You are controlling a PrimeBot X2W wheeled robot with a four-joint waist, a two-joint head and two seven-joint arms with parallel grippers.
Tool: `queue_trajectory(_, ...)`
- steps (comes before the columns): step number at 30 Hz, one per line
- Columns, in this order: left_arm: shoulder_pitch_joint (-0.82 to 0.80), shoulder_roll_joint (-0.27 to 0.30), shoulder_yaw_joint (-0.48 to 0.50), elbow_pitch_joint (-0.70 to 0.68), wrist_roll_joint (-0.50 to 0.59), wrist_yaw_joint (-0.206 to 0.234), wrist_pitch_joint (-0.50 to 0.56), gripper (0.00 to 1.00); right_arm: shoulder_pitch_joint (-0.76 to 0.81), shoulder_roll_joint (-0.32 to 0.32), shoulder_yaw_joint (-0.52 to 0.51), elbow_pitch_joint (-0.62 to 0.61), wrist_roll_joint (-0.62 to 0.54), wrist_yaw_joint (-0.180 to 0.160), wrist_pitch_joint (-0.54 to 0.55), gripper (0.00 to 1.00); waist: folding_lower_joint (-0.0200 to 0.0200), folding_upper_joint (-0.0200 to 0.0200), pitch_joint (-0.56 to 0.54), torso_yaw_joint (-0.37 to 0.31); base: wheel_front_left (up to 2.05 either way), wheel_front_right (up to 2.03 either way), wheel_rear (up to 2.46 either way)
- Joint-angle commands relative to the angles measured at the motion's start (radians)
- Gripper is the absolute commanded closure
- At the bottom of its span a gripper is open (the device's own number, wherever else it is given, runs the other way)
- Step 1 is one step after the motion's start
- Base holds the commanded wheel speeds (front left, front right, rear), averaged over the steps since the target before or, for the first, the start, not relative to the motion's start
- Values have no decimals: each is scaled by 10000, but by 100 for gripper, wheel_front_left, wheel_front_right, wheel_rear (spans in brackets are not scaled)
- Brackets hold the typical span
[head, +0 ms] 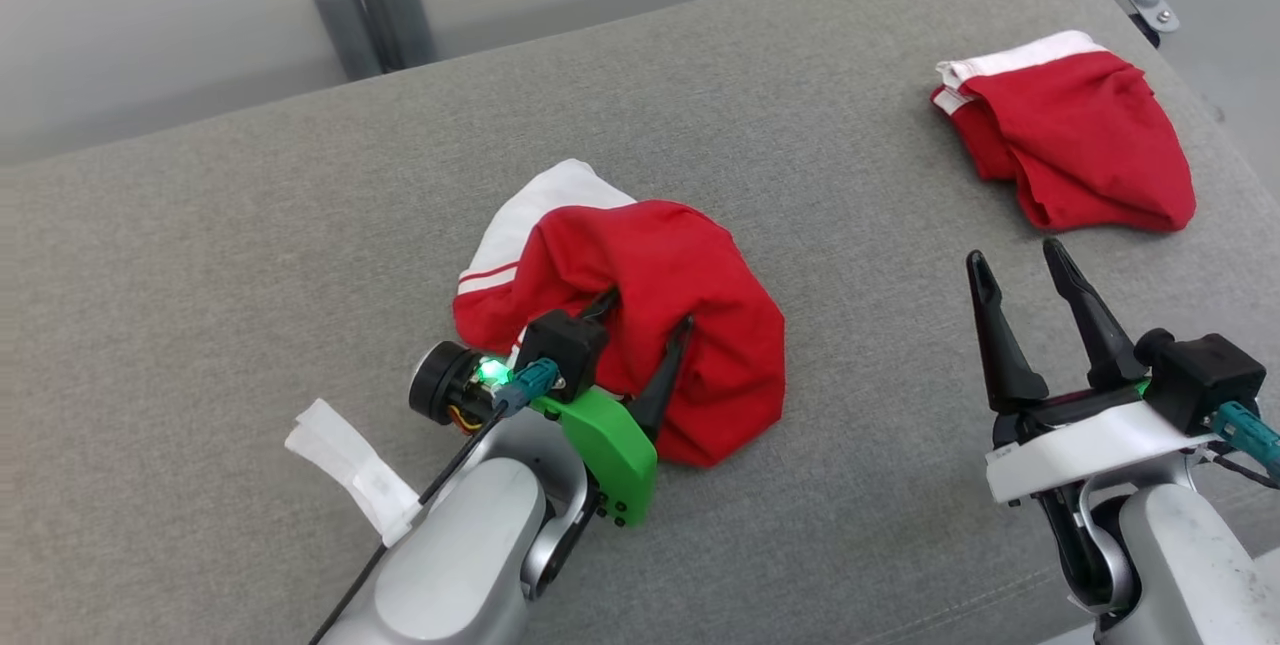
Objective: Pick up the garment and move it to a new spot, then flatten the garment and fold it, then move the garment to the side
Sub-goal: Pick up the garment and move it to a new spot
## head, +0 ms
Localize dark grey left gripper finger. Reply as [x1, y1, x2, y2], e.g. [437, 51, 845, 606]
[578, 285, 623, 328]
[625, 315, 695, 442]

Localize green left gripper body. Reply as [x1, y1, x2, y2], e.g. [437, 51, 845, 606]
[530, 385, 659, 530]

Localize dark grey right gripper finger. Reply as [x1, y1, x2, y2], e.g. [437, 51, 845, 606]
[965, 250, 1051, 416]
[1042, 238, 1151, 392]

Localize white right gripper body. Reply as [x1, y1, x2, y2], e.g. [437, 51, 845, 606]
[985, 380, 1227, 507]

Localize red garment with white trim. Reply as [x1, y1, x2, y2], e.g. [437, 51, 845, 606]
[452, 158, 788, 469]

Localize red garment with gathered band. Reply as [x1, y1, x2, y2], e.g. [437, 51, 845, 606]
[930, 30, 1198, 233]

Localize black cylindrical module green light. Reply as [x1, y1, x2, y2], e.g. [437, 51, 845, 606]
[408, 340, 503, 427]

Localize white tape tag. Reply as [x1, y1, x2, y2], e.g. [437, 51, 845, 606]
[284, 398, 423, 548]

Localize teal left cable connector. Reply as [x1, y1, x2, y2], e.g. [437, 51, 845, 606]
[493, 358, 561, 418]

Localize teal cable connector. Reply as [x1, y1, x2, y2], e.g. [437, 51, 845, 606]
[493, 358, 561, 418]
[1213, 400, 1280, 483]

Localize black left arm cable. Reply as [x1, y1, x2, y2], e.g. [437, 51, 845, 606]
[305, 403, 511, 645]

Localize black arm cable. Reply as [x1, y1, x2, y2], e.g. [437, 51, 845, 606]
[305, 403, 511, 645]
[1195, 445, 1280, 492]

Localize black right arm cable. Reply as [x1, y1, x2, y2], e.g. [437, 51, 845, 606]
[1195, 445, 1280, 492]

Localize teal right cable connector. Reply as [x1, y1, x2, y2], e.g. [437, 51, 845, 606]
[1213, 400, 1280, 483]

